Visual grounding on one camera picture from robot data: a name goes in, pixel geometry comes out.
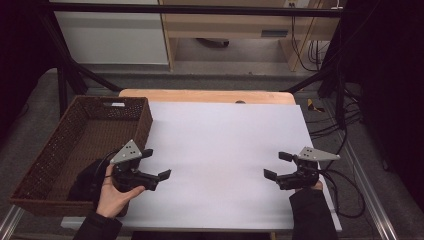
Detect aluminium rail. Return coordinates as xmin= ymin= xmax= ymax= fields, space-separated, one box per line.
xmin=0 ymin=204 xmax=25 ymax=240
xmin=338 ymin=138 xmax=403 ymax=240

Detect wooden board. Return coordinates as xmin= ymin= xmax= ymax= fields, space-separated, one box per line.
xmin=118 ymin=88 xmax=297 ymax=105

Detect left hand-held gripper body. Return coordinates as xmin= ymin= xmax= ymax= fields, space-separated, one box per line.
xmin=109 ymin=139 xmax=148 ymax=194

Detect bundle of black floor cables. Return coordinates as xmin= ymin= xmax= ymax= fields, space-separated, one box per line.
xmin=305 ymin=87 xmax=364 ymax=140

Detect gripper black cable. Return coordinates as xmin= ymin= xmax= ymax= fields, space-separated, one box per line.
xmin=94 ymin=150 xmax=118 ymax=179
xmin=318 ymin=159 xmax=367 ymax=219

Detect white table cover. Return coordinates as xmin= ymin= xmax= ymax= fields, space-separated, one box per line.
xmin=61 ymin=101 xmax=343 ymax=233

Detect black cables under desk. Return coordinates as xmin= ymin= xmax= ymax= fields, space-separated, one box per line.
xmin=290 ymin=15 xmax=331 ymax=73

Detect dark cloth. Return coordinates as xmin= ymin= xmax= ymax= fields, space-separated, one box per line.
xmin=68 ymin=158 xmax=113 ymax=203

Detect black curtain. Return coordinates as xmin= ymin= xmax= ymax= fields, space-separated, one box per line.
xmin=339 ymin=0 xmax=424 ymax=204
xmin=0 ymin=0 xmax=64 ymax=141

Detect brown wicker basket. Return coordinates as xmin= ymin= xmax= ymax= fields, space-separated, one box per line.
xmin=9 ymin=95 xmax=154 ymax=218

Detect black horizontal frame bar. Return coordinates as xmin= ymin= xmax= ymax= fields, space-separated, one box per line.
xmin=49 ymin=2 xmax=344 ymax=19

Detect yellow and black tape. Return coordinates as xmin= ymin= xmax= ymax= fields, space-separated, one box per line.
xmin=306 ymin=98 xmax=326 ymax=114

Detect white cabinet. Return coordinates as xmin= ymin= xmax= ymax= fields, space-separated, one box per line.
xmin=49 ymin=0 xmax=170 ymax=66

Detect grey label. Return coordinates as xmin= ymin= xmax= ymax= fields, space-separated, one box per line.
xmin=260 ymin=29 xmax=290 ymax=39

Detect light wooden desk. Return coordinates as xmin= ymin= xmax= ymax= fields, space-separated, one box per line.
xmin=158 ymin=0 xmax=344 ymax=73

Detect black metal stand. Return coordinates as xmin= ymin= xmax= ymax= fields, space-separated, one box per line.
xmin=282 ymin=19 xmax=349 ymax=131
xmin=39 ymin=13 xmax=124 ymax=118

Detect person's left hand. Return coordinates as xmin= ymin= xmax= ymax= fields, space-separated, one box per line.
xmin=96 ymin=164 xmax=146 ymax=219

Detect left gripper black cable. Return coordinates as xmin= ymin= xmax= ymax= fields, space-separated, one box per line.
xmin=94 ymin=150 xmax=118 ymax=179

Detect person's right hand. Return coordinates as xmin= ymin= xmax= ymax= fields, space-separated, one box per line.
xmin=295 ymin=180 xmax=324 ymax=192

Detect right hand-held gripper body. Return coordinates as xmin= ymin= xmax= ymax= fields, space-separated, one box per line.
xmin=275 ymin=146 xmax=342 ymax=191

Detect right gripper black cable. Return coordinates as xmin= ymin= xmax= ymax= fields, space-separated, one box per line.
xmin=318 ymin=159 xmax=367 ymax=219

